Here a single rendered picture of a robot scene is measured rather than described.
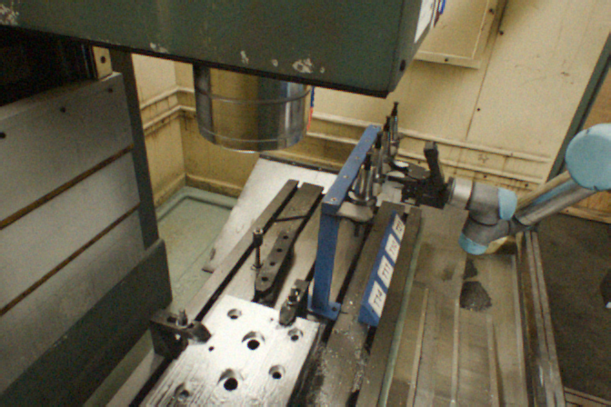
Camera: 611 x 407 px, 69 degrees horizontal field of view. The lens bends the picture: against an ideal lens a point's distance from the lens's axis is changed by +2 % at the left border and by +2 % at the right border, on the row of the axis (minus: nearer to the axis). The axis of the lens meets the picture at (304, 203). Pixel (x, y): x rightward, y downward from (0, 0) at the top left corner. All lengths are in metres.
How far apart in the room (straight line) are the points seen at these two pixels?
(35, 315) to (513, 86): 1.45
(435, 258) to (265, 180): 0.73
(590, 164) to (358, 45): 0.62
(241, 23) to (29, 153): 0.56
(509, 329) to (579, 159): 0.77
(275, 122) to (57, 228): 0.60
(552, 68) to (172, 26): 1.29
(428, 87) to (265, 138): 1.10
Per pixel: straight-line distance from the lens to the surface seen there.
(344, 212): 0.93
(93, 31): 0.59
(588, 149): 0.96
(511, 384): 1.45
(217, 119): 0.58
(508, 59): 1.59
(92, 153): 1.04
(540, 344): 1.41
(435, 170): 1.15
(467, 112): 1.64
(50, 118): 0.96
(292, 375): 0.91
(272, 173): 1.84
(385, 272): 1.22
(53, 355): 1.21
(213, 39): 0.50
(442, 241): 1.68
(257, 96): 0.55
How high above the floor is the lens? 1.73
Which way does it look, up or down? 33 degrees down
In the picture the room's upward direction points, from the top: 4 degrees clockwise
